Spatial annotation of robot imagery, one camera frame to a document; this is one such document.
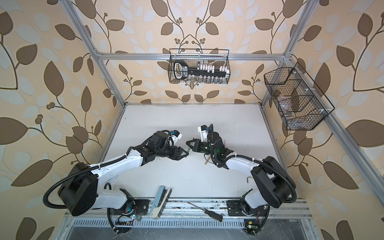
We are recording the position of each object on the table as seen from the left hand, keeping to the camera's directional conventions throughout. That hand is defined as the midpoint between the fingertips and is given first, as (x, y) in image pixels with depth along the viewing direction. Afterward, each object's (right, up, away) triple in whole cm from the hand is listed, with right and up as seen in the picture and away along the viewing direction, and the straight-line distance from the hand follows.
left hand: (186, 152), depth 80 cm
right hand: (0, +4, +1) cm, 4 cm away
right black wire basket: (+57, +25, -7) cm, 63 cm away
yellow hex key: (+36, -16, +4) cm, 39 cm away
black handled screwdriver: (+14, -29, -8) cm, 33 cm away
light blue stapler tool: (-13, -24, -6) cm, 27 cm away
